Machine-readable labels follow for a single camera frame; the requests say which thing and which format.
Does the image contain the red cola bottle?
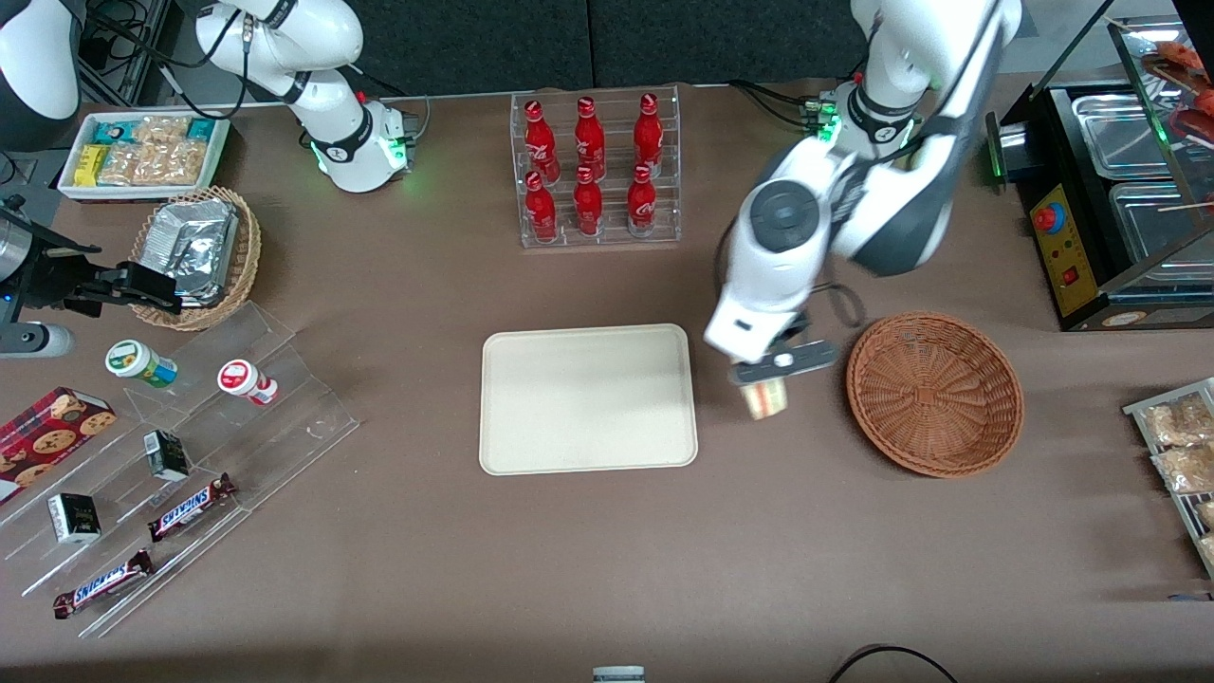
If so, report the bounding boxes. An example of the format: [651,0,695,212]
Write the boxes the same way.
[573,96,608,181]
[572,166,606,238]
[524,171,560,243]
[524,99,561,183]
[626,163,659,236]
[632,92,665,179]

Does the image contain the black background cable bundle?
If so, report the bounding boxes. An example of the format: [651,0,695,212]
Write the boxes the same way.
[81,0,174,105]

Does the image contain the small black carton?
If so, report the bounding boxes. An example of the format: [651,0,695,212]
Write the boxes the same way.
[143,429,191,483]
[47,492,102,545]

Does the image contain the Snickers chocolate bar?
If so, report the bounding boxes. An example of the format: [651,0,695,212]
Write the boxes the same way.
[147,472,238,544]
[52,548,156,620]

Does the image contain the clear granola snack bag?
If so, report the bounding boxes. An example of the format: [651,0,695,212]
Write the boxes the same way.
[138,139,210,187]
[133,116,193,146]
[98,142,143,187]

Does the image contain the triangular sandwich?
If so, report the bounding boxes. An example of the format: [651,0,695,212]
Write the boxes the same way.
[742,378,791,421]

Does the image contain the orange hot snack food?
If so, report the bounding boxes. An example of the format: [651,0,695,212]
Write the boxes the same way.
[1152,40,1214,143]

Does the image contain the white rectangular snack tray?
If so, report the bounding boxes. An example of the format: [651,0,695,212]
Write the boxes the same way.
[57,111,231,202]

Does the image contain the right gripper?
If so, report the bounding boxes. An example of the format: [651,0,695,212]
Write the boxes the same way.
[0,196,182,317]

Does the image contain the red lid cup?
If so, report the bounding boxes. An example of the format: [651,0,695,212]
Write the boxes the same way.
[216,359,280,407]

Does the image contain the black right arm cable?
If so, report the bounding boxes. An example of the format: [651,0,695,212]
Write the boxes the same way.
[83,0,262,122]

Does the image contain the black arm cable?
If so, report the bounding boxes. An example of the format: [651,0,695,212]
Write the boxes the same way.
[83,0,262,122]
[713,223,867,333]

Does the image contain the grey wire tray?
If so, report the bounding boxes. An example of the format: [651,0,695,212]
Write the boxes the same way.
[1122,378,1214,580]

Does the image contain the light wicker basket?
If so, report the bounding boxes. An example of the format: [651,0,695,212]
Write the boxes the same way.
[130,186,263,332]

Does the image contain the green lid cup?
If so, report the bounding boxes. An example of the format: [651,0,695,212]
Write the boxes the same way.
[104,339,179,390]

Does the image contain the black food warmer case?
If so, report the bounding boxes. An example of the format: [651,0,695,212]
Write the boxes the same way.
[984,9,1214,333]

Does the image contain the black base cable bundle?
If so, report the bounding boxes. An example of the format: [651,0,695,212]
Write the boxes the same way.
[730,81,822,126]

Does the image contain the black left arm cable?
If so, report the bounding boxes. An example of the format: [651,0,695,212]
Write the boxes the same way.
[713,223,867,333]

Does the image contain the brown wicker basket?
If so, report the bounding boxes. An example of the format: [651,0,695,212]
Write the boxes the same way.
[845,311,1025,478]

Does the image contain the red tartan cookie box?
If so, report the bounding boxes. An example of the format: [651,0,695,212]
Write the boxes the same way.
[0,386,118,507]

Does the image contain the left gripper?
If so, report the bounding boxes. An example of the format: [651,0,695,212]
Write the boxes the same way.
[757,313,815,364]

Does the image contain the black looped cable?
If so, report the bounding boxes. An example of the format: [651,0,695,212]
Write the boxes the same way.
[828,644,959,683]

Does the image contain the clear acrylic stepped display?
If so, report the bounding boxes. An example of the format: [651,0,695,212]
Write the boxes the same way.
[0,302,361,639]

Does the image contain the cream plastic tray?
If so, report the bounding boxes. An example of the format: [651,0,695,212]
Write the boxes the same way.
[479,323,700,476]

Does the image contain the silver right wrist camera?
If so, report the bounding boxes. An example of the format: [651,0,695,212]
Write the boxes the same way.
[0,322,74,359]

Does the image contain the silver foil packets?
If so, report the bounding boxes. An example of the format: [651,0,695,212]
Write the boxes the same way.
[142,199,240,307]

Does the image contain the clear acrylic bottle rack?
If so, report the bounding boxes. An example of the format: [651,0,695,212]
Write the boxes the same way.
[510,83,684,249]

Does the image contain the stainless steel pan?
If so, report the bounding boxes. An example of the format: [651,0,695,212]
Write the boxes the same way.
[1072,92,1214,181]
[1108,180,1214,268]

